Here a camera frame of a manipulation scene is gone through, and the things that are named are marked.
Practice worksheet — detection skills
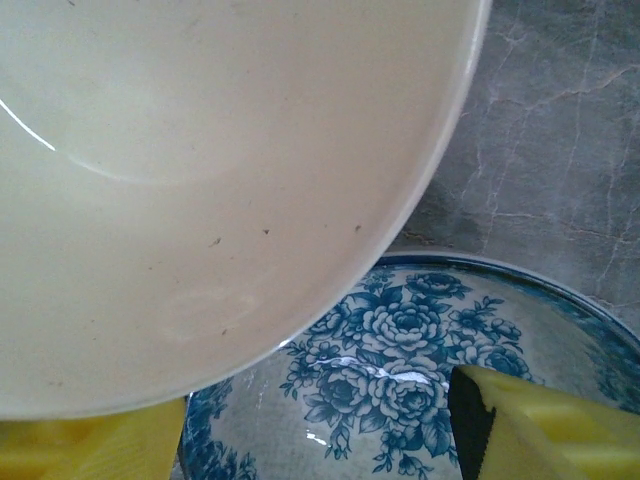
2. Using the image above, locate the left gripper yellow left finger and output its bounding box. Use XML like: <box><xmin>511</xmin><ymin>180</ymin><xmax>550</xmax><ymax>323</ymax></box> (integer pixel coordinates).
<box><xmin>0</xmin><ymin>398</ymin><xmax>187</xmax><ymax>480</ymax></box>

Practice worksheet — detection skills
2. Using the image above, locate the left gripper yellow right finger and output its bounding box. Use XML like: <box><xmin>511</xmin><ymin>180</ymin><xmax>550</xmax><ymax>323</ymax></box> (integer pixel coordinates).
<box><xmin>447</xmin><ymin>363</ymin><xmax>640</xmax><ymax>480</ymax></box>

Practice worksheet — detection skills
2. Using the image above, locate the blue floral bowl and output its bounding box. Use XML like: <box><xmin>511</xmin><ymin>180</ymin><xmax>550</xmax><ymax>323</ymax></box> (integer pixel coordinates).
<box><xmin>177</xmin><ymin>252</ymin><xmax>640</xmax><ymax>480</ymax></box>

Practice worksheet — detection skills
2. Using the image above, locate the plain cream bowl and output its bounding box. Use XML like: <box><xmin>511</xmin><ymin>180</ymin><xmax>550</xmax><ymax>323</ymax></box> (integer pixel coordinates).
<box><xmin>0</xmin><ymin>0</ymin><xmax>494</xmax><ymax>422</ymax></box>

